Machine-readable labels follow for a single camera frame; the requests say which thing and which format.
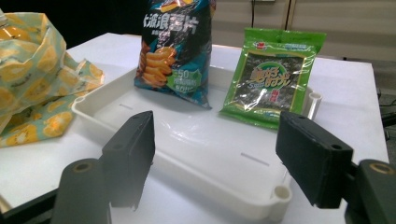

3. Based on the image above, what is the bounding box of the green seaweed packet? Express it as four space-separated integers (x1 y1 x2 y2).
219 27 328 130

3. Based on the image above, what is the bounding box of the teal potato chip bag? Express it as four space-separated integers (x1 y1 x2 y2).
134 0 218 110

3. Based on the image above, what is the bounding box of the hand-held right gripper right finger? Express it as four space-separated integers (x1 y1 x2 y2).
275 110 355 209

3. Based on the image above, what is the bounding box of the white plastic tray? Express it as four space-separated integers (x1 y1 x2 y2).
71 64 324 222

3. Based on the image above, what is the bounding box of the fruit-print cloth bag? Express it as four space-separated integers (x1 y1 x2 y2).
0 11 106 148

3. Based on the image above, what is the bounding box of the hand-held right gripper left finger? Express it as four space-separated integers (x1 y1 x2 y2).
101 110 156 211

